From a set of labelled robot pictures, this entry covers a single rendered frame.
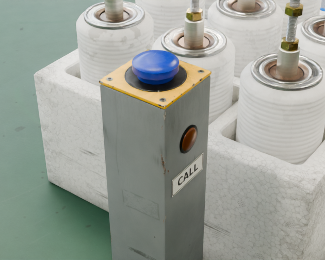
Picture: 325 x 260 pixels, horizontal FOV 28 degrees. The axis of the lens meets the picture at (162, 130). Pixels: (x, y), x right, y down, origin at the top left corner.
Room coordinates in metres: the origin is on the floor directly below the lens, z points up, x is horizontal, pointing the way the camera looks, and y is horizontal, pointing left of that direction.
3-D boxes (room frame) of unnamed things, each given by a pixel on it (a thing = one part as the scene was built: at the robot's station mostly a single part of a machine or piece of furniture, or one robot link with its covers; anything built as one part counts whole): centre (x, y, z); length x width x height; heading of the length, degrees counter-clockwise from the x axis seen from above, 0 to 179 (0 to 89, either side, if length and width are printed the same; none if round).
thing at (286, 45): (0.59, -0.13, 0.29); 0.02 x 0.02 x 0.01; 45
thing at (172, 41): (0.66, -0.04, 0.25); 0.08 x 0.08 x 0.01
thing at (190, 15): (0.66, -0.04, 0.29); 0.02 x 0.02 x 0.01; 46
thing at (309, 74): (0.59, -0.13, 0.25); 0.08 x 0.08 x 0.01
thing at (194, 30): (0.66, -0.04, 0.26); 0.02 x 0.02 x 0.03
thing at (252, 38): (0.76, -0.11, 0.16); 0.10 x 0.10 x 0.18
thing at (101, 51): (0.73, 0.06, 0.16); 0.10 x 0.10 x 0.18
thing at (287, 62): (0.59, -0.13, 0.26); 0.02 x 0.02 x 0.03
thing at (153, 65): (0.48, 0.01, 0.32); 0.04 x 0.04 x 0.02
